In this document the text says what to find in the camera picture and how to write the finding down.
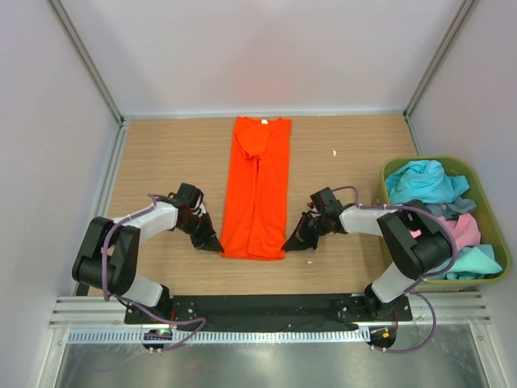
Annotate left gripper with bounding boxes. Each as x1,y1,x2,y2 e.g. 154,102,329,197
178,211,224,253

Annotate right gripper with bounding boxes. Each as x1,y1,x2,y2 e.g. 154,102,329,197
283,211,330,251

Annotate orange t-shirt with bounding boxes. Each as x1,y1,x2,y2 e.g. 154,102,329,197
221,116,292,261

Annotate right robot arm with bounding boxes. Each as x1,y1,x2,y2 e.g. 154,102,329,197
282,188,457,320

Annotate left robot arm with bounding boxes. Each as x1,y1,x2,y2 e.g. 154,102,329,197
72,183,224,323

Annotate light blue t-shirt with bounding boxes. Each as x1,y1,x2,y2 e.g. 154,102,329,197
385,160,470,205

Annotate grey t-shirt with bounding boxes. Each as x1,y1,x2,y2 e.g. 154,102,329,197
426,196,477,221

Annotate pink t-shirt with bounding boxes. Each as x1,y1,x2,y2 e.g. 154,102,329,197
411,213,481,252

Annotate turquoise t-shirt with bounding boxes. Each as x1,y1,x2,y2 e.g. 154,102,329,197
431,244,502,280

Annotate green laundry basket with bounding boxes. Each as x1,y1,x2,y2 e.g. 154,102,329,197
378,156,511,291

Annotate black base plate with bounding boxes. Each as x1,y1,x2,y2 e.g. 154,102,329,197
124,293,414,333

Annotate white slotted cable duct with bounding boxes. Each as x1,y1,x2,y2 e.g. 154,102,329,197
67,327,370,344

